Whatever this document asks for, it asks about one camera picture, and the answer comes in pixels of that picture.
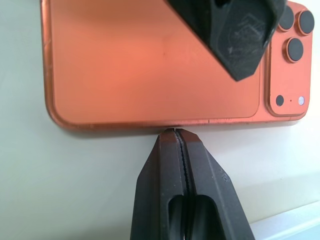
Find orange smartphone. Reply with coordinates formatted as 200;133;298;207
41;0;316;137

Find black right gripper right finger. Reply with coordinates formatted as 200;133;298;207
175;128;251;240

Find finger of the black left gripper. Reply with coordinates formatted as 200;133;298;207
164;0;288;82

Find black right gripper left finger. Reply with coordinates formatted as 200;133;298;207
129;128;191;240

